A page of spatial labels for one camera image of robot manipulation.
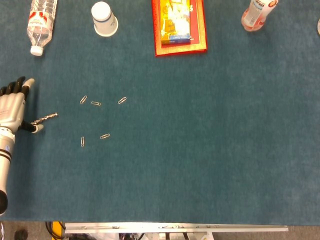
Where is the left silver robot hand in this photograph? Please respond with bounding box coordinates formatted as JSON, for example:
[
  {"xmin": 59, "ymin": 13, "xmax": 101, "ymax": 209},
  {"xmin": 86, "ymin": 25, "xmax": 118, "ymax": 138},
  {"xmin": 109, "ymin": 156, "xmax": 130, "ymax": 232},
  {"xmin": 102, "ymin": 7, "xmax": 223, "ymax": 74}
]
[{"xmin": 0, "ymin": 76, "xmax": 45, "ymax": 135}]

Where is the clear water bottle red label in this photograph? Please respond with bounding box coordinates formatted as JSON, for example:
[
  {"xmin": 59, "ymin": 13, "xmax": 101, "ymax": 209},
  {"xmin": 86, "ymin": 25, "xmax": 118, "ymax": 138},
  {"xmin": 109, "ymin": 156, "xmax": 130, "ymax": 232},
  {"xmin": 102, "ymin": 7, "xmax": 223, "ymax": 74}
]
[{"xmin": 26, "ymin": 0, "xmax": 58, "ymax": 57}]

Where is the white paper cup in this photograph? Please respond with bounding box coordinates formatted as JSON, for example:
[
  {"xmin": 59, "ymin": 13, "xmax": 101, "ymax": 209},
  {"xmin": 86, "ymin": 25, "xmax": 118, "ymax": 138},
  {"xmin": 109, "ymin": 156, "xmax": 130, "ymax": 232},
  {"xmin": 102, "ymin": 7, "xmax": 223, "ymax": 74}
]
[{"xmin": 90, "ymin": 1, "xmax": 119, "ymax": 38}]

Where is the teal felt table mat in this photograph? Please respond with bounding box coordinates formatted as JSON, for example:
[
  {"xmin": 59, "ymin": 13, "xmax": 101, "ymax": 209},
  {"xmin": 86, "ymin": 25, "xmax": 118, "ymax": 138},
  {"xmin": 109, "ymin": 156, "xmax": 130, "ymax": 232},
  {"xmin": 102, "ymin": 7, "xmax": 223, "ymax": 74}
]
[{"xmin": 0, "ymin": 0, "xmax": 320, "ymax": 226}]

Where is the yellow cardboard box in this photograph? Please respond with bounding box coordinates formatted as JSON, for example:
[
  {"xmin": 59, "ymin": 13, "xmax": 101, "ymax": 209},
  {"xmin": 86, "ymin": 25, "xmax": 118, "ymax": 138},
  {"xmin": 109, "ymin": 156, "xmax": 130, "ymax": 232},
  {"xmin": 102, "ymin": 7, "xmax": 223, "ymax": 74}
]
[{"xmin": 159, "ymin": 0, "xmax": 193, "ymax": 46}]

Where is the red hardcover book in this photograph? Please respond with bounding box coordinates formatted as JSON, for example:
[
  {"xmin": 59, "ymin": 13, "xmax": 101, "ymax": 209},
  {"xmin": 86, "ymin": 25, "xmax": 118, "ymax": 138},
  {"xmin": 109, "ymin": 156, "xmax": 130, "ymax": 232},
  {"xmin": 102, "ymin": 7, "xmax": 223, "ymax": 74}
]
[{"xmin": 151, "ymin": 0, "xmax": 208, "ymax": 58}]

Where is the pink drink bottle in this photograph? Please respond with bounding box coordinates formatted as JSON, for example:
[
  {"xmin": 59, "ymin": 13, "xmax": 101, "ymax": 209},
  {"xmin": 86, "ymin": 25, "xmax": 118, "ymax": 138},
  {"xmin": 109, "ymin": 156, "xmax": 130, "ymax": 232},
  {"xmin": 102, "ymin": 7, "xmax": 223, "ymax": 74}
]
[{"xmin": 240, "ymin": 0, "xmax": 280, "ymax": 32}]

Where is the aluminium rail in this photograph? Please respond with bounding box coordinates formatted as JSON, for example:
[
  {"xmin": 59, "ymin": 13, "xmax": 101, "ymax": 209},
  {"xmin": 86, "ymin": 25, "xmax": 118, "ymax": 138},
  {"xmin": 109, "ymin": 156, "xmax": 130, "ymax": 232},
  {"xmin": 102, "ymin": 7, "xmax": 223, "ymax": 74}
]
[{"xmin": 64, "ymin": 222, "xmax": 289, "ymax": 235}]

